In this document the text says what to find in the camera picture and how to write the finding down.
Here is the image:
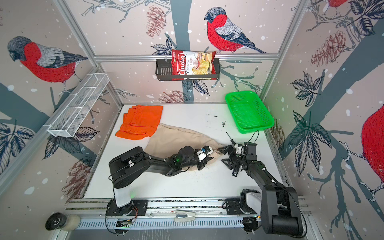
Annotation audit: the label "red cassava chips bag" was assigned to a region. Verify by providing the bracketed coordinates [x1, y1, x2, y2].
[171, 50, 216, 76]

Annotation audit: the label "green plastic basket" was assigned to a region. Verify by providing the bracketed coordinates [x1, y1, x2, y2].
[225, 91, 275, 134]

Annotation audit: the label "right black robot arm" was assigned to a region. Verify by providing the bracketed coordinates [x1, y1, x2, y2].
[218, 142, 307, 239]

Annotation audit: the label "beige shorts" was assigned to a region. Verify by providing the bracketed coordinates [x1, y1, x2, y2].
[144, 124, 223, 166]

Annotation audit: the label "white wire mesh shelf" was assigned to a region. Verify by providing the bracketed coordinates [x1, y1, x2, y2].
[48, 73, 110, 137]

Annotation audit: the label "orange shorts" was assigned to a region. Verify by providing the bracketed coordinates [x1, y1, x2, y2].
[115, 105, 163, 141]

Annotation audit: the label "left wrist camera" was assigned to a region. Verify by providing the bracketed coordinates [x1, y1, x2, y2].
[196, 146, 213, 161]

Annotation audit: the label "grey clip tool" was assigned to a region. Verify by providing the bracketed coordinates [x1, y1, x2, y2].
[174, 210, 196, 223]

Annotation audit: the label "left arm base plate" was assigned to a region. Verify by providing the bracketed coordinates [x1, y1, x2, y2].
[106, 199, 149, 217]

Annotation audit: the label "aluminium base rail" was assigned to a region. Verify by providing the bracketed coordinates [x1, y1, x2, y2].
[64, 197, 261, 234]

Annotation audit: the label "black wall basket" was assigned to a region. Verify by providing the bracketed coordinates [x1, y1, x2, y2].
[155, 59, 221, 81]

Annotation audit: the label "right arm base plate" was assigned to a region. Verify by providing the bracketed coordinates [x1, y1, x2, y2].
[222, 198, 258, 215]

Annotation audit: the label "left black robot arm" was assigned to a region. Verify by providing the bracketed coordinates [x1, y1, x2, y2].
[109, 146, 214, 208]

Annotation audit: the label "tape roll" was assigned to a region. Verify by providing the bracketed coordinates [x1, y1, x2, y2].
[45, 213, 81, 232]

